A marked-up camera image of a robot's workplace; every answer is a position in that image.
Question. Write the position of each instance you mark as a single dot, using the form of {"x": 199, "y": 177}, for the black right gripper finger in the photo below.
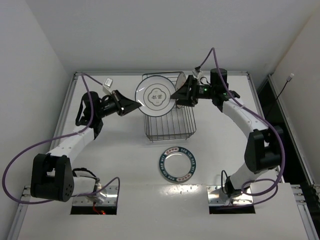
{"x": 184, "y": 103}
{"x": 182, "y": 93}

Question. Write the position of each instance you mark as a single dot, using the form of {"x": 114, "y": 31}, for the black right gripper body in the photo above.
{"x": 192, "y": 90}

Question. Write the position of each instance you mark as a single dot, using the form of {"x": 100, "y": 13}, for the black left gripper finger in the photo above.
{"x": 129, "y": 106}
{"x": 122, "y": 100}

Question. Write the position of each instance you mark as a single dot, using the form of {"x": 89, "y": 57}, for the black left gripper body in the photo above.
{"x": 118, "y": 102}

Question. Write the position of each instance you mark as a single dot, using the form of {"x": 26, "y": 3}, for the white plate with orange sunburst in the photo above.
{"x": 181, "y": 80}

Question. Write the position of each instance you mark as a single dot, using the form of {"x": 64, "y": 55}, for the white plate with flower emblem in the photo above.
{"x": 154, "y": 95}

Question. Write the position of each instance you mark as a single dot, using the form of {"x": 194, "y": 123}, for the white plate with teal rim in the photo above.
{"x": 177, "y": 164}

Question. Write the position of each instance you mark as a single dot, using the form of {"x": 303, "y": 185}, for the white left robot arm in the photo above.
{"x": 52, "y": 175}

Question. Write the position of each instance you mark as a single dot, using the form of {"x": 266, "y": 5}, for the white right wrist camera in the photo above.
{"x": 198, "y": 73}

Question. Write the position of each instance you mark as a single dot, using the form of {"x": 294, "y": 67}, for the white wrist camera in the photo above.
{"x": 198, "y": 73}
{"x": 107, "y": 86}

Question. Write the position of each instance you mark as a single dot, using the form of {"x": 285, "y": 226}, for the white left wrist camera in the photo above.
{"x": 107, "y": 86}

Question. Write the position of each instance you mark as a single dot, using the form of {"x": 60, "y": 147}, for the grey wire dish rack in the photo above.
{"x": 178, "y": 124}

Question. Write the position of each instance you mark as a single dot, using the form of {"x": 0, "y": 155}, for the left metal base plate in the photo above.
{"x": 106, "y": 198}

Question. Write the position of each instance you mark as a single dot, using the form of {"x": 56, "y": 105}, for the metal base plate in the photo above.
{"x": 106, "y": 198}
{"x": 216, "y": 197}

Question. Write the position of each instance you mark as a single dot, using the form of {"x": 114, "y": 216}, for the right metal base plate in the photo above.
{"x": 216, "y": 197}

